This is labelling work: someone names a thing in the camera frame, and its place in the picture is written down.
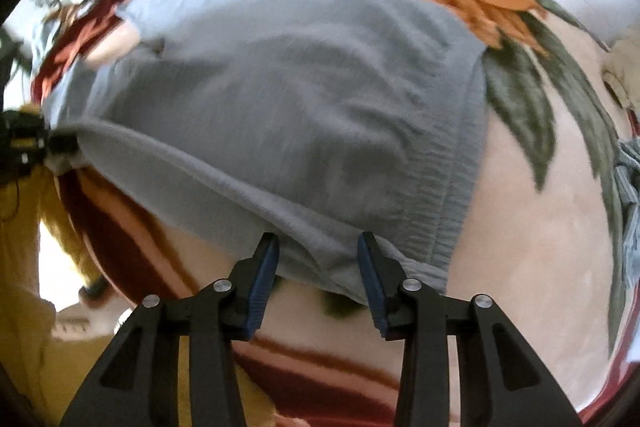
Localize person's yellow clothing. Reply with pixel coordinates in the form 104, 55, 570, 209
0, 167, 281, 427

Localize grey pants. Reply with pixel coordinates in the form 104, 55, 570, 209
40, 0, 493, 308

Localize crumpled grey cloth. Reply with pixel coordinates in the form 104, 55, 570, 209
612, 134, 640, 298

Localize pile of bedding and clothes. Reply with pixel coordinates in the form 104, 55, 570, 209
602, 34, 640, 112

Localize floral printed blanket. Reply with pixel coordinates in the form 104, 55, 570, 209
30, 0, 640, 427

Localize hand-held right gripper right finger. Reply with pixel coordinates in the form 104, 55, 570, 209
356, 231, 583, 427

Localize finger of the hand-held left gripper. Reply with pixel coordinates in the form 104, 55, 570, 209
47, 131, 79, 158

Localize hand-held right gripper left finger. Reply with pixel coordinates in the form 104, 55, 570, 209
59, 233, 281, 427

